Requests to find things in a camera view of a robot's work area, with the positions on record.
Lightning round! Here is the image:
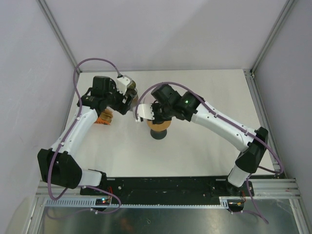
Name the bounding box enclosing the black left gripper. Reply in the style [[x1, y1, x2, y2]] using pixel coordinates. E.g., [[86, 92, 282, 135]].
[[103, 81, 133, 115]]

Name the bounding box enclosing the wooden ring dripper holder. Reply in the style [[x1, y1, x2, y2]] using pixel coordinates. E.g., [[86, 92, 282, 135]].
[[147, 120, 171, 132]]

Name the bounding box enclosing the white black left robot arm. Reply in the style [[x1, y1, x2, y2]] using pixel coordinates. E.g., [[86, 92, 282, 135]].
[[38, 76, 137, 195]]

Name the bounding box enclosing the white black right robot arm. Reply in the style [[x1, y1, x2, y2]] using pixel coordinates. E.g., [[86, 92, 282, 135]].
[[151, 83, 268, 195]]

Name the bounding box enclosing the dark glass jar wooden band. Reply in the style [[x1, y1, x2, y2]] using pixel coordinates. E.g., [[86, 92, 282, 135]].
[[125, 79, 138, 99]]

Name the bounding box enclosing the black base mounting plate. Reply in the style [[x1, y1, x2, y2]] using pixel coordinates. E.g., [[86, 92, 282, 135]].
[[80, 176, 254, 206]]

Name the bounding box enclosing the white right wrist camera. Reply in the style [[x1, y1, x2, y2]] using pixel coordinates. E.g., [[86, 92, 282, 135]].
[[133, 103, 155, 122]]

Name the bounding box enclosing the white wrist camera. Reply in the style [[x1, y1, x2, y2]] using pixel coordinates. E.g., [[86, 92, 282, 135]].
[[133, 103, 155, 122], [116, 76, 130, 95]]

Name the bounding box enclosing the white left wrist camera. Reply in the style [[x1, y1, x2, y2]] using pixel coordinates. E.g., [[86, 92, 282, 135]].
[[116, 76, 130, 95]]

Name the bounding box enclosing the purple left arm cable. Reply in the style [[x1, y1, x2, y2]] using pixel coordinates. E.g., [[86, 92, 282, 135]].
[[47, 58, 122, 217]]

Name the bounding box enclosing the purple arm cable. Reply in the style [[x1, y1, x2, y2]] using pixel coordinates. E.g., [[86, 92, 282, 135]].
[[134, 81, 286, 225], [47, 58, 122, 217]]

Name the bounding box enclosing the aluminium corner post left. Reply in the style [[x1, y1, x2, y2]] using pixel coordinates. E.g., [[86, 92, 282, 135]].
[[36, 0, 78, 68]]

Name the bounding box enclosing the aluminium corner post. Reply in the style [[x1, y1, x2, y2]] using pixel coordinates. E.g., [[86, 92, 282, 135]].
[[36, 0, 78, 68], [250, 0, 298, 74]]

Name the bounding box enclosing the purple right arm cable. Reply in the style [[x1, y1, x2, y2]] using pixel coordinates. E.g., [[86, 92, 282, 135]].
[[134, 81, 286, 225]]

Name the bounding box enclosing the grey slotted cable duct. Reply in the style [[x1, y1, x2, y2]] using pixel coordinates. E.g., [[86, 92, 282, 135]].
[[40, 196, 244, 211]]

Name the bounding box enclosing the aluminium corner post right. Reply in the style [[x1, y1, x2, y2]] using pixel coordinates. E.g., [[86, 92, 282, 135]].
[[250, 0, 298, 74]]

